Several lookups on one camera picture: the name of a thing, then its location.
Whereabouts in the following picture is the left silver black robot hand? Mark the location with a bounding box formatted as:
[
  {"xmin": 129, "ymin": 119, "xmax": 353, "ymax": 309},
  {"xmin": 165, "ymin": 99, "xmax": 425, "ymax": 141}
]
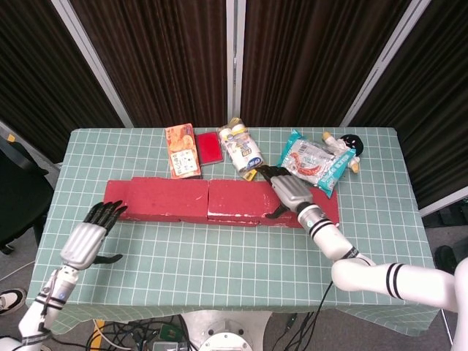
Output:
[{"xmin": 60, "ymin": 200, "xmax": 128, "ymax": 271}]

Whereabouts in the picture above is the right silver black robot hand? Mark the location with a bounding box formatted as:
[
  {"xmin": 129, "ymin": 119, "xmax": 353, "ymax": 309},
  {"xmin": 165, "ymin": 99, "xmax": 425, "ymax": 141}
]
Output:
[{"xmin": 257, "ymin": 165, "xmax": 314, "ymax": 219}]

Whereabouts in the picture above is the red foam brick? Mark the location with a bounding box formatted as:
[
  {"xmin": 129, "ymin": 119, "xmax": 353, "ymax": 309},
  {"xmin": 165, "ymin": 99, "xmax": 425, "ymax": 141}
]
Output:
[
  {"xmin": 178, "ymin": 214, "xmax": 290, "ymax": 228},
  {"xmin": 122, "ymin": 176, "xmax": 211, "ymax": 222},
  {"xmin": 103, "ymin": 179, "xmax": 182, "ymax": 223},
  {"xmin": 206, "ymin": 178, "xmax": 281, "ymax": 223},
  {"xmin": 261, "ymin": 188, "xmax": 340, "ymax": 230}
]

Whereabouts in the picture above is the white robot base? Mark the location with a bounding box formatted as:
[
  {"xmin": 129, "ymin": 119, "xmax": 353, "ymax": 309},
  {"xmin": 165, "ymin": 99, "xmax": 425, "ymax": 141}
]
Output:
[{"xmin": 181, "ymin": 306, "xmax": 275, "ymax": 351}]

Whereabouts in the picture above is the teal snack bag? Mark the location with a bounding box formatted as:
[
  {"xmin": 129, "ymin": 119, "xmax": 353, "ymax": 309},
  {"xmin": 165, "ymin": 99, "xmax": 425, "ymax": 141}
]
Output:
[{"xmin": 276, "ymin": 129, "xmax": 358, "ymax": 198}]

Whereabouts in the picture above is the white yellow snack bag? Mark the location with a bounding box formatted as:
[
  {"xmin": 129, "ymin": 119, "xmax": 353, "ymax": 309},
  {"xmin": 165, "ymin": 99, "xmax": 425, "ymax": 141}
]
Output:
[{"xmin": 218, "ymin": 116, "xmax": 265, "ymax": 181}]

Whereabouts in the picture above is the black haired plush doll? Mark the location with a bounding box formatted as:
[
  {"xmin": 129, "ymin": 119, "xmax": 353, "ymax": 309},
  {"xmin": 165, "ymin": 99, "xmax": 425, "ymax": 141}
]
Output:
[{"xmin": 321, "ymin": 131, "xmax": 366, "ymax": 173}]

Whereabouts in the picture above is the white black sneaker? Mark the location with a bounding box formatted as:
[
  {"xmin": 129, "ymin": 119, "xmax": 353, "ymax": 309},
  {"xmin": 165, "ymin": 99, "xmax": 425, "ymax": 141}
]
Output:
[{"xmin": 0, "ymin": 287, "xmax": 27, "ymax": 316}]

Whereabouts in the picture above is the red stamp pad case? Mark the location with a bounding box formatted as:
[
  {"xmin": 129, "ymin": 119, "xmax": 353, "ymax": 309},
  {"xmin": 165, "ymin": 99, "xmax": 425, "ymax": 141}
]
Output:
[{"xmin": 195, "ymin": 131, "xmax": 224, "ymax": 167}]

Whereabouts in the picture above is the green checked tablecloth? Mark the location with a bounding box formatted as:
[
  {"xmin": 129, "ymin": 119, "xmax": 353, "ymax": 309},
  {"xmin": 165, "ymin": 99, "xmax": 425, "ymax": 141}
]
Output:
[{"xmin": 31, "ymin": 127, "xmax": 445, "ymax": 336}]

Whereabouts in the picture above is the orange cracker box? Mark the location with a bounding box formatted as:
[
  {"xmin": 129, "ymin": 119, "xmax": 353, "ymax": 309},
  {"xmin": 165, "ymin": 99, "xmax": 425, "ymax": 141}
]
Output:
[{"xmin": 165, "ymin": 123, "xmax": 203, "ymax": 180}]

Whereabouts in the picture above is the grey panel with yellow sticker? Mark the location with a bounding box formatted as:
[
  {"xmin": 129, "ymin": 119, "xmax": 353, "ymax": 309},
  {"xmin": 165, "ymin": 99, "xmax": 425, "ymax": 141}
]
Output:
[{"xmin": 0, "ymin": 119, "xmax": 61, "ymax": 173}]

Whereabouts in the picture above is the black shoe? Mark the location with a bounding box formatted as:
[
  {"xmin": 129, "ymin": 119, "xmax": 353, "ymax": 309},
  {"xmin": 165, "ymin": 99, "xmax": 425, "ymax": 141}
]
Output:
[{"xmin": 434, "ymin": 245, "xmax": 458, "ymax": 273}]

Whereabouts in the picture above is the black floor cable bundle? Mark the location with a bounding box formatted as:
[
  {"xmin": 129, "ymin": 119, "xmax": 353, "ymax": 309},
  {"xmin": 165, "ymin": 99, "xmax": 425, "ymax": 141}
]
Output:
[{"xmin": 86, "ymin": 312, "xmax": 191, "ymax": 351}]

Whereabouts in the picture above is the dark partition screen grey frame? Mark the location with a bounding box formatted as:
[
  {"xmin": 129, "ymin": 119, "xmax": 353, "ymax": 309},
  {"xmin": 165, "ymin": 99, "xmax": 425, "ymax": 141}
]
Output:
[
  {"xmin": 0, "ymin": 0, "xmax": 135, "ymax": 164},
  {"xmin": 226, "ymin": 0, "xmax": 421, "ymax": 128},
  {"xmin": 339, "ymin": 0, "xmax": 468, "ymax": 216},
  {"xmin": 69, "ymin": 0, "xmax": 242, "ymax": 129}
]

